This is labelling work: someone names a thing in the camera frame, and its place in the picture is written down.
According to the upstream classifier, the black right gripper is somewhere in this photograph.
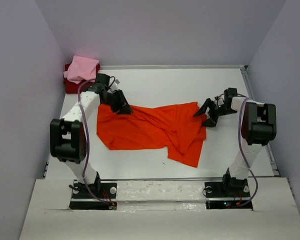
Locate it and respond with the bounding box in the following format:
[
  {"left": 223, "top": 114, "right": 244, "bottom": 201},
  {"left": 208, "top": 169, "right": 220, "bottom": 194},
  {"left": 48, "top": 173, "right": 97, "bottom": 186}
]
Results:
[{"left": 193, "top": 98, "right": 237, "bottom": 128}]

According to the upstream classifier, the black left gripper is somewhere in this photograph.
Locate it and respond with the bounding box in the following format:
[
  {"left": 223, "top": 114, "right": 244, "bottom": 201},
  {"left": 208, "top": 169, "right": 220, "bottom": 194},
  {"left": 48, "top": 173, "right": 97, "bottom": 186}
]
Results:
[{"left": 101, "top": 89, "right": 134, "bottom": 116}]

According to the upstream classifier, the orange t shirt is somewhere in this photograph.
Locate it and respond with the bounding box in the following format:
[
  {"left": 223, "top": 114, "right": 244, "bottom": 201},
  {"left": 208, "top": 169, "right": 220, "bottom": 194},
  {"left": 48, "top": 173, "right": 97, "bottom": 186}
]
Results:
[{"left": 96, "top": 101, "right": 207, "bottom": 168}]

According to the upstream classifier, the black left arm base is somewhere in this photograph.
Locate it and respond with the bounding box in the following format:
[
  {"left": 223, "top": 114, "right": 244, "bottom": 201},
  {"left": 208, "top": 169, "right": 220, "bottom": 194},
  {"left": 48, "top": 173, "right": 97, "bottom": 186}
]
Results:
[{"left": 68, "top": 181, "right": 118, "bottom": 211}]

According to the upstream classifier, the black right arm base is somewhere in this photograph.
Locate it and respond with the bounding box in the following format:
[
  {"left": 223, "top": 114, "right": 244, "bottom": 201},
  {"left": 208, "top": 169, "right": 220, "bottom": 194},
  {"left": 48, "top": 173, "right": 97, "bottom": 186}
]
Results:
[{"left": 202, "top": 181, "right": 253, "bottom": 210}]

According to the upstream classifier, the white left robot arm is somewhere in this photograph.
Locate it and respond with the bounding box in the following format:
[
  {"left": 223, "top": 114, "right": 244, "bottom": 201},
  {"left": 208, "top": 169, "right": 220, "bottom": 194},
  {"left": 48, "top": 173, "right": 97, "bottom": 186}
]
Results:
[{"left": 49, "top": 73, "right": 133, "bottom": 199}]

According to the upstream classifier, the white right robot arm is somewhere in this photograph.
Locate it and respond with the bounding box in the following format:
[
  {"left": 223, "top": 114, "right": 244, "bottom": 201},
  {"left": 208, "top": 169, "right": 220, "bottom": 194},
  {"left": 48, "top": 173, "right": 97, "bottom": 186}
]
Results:
[{"left": 194, "top": 87, "right": 277, "bottom": 198}]

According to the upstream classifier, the pink folded t shirt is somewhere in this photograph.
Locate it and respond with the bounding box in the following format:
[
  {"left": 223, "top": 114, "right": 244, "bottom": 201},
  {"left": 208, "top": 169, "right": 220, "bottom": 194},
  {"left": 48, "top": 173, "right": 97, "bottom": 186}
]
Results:
[{"left": 63, "top": 55, "right": 100, "bottom": 84}]

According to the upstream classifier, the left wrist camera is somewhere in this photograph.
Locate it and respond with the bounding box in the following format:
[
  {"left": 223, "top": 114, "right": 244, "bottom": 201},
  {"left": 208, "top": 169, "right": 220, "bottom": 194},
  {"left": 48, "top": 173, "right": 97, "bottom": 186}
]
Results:
[{"left": 107, "top": 76, "right": 120, "bottom": 92}]

